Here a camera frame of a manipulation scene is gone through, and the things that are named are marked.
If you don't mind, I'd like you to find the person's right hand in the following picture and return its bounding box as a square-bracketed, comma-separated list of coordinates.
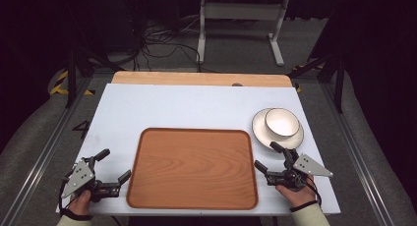
[274, 176, 318, 208]

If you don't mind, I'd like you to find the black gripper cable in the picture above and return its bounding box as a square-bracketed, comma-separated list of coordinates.
[57, 177, 72, 214]
[303, 174, 324, 206]

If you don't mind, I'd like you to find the yellow black hazard tape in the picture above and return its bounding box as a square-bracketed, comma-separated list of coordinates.
[48, 70, 96, 96]

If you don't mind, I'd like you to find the aluminium floor rail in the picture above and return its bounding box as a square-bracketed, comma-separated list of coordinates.
[0, 76, 96, 226]
[319, 82, 396, 226]

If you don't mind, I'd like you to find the white plate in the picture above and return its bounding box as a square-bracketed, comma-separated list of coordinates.
[251, 107, 305, 151]

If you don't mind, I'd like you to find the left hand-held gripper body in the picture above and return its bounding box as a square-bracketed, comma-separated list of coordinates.
[59, 156, 122, 202]

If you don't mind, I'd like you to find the black wrist strap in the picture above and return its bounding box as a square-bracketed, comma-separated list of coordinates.
[288, 199, 320, 213]
[60, 207, 94, 222]

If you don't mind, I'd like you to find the bundle of black floor cables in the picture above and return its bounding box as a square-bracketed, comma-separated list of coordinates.
[132, 18, 210, 73]

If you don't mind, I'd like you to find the person's left hand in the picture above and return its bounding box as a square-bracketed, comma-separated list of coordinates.
[67, 189, 93, 218]

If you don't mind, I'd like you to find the white metal stand frame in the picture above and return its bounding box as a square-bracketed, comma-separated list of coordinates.
[196, 0, 290, 68]

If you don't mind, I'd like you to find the white bowl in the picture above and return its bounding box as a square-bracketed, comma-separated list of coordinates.
[264, 107, 301, 139]

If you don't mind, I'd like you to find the white table cover board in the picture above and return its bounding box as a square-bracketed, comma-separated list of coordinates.
[55, 83, 342, 217]

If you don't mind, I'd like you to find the black tripod stand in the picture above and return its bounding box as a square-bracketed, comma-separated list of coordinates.
[287, 51, 346, 115]
[64, 44, 126, 110]

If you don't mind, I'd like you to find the wooden tray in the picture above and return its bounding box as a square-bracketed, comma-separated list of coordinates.
[126, 127, 260, 211]

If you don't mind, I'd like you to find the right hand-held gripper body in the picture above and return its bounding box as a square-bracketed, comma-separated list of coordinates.
[265, 148, 334, 193]

